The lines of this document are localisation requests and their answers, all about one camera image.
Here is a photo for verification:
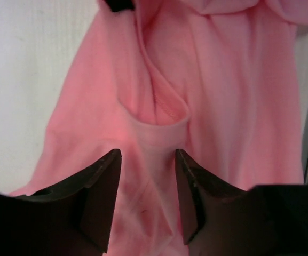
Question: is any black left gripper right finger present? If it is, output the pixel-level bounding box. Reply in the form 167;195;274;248
175;149;308;256

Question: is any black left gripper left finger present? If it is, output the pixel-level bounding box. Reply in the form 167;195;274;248
0;149;122;255

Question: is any pink t shirt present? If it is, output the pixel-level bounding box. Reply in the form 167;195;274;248
15;1;308;255

